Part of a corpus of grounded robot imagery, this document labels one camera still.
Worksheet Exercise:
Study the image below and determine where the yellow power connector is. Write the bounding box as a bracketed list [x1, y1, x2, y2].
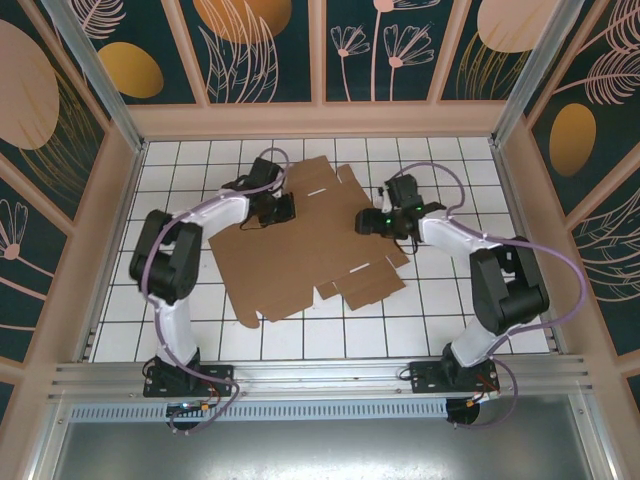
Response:
[467, 389, 502, 407]

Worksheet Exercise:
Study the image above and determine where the aluminium frame post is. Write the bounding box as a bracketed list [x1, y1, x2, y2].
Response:
[488, 0, 590, 147]
[40, 0, 150, 154]

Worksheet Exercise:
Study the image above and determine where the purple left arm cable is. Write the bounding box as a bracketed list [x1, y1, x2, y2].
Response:
[139, 147, 294, 436]

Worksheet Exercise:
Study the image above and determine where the grey slotted cable duct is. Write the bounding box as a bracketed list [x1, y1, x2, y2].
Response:
[64, 398, 450, 422]

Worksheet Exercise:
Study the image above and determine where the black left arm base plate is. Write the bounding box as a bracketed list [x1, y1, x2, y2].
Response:
[143, 363, 236, 399]

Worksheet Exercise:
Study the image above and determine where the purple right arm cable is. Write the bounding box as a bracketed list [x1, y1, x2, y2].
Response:
[384, 162, 587, 431]

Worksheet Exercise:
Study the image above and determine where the aluminium table side rail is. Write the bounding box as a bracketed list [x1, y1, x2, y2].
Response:
[489, 143, 569, 356]
[74, 143, 149, 362]

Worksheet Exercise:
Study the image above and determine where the brown cardboard box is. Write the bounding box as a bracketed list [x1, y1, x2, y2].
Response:
[208, 155, 407, 329]

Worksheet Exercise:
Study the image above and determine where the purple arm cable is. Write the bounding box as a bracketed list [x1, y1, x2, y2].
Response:
[139, 147, 294, 436]
[384, 162, 587, 431]

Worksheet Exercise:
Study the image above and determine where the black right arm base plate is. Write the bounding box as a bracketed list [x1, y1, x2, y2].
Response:
[408, 360, 500, 396]

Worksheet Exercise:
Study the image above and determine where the small green circuit board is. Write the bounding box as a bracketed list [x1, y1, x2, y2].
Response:
[166, 399, 212, 417]

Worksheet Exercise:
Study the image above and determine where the grey metal sheet panel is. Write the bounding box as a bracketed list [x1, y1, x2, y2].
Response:
[27, 392, 619, 480]

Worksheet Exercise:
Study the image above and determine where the aluminium extrusion mounting rail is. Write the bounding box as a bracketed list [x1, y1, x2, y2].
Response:
[47, 355, 599, 401]

